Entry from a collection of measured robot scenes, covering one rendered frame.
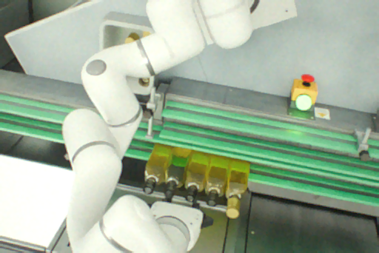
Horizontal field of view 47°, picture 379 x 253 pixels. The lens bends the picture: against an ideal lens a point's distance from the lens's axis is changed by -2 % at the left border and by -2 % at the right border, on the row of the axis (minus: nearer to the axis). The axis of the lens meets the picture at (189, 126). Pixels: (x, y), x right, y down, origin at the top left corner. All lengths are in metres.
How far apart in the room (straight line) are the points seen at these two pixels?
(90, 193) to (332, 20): 0.87
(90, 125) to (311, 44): 0.77
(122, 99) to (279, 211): 0.74
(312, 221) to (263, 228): 0.17
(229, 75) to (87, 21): 0.48
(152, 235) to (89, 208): 0.16
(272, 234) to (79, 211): 0.75
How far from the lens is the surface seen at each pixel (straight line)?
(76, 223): 0.77
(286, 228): 1.43
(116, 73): 0.91
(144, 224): 0.67
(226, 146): 1.31
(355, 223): 1.54
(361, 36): 1.38
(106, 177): 0.79
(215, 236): 1.29
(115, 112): 0.94
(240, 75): 1.42
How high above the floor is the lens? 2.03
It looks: 57 degrees down
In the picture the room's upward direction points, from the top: 161 degrees counter-clockwise
